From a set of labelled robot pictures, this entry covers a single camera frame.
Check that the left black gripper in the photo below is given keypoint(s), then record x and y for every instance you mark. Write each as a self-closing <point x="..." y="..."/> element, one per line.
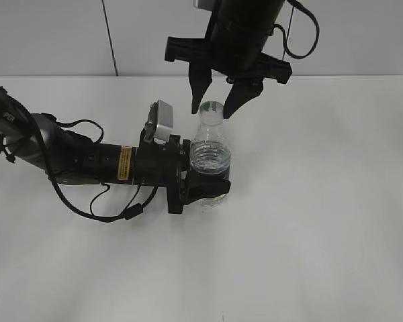
<point x="162" y="165"/>

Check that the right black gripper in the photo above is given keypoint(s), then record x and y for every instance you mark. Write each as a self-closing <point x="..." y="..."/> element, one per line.
<point x="232" y="50"/>

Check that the white green bottle cap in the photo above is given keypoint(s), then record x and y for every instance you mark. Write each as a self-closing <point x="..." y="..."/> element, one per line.
<point x="211" y="113"/>

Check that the clear Cestbon water bottle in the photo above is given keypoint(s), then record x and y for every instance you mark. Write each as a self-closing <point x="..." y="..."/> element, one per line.
<point x="209" y="151"/>

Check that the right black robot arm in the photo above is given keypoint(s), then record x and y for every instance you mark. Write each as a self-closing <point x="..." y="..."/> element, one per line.
<point x="259" y="14"/>

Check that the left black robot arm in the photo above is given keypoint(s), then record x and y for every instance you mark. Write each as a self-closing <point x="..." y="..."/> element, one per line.
<point x="65" y="156"/>

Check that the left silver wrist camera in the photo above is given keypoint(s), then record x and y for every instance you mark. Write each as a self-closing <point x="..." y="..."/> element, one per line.
<point x="159" y="124"/>

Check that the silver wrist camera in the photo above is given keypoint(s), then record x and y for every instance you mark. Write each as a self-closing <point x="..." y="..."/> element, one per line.
<point x="207" y="5"/>
<point x="159" y="124"/>

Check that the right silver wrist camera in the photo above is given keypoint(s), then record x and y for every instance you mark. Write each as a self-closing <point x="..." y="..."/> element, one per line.
<point x="207" y="5"/>

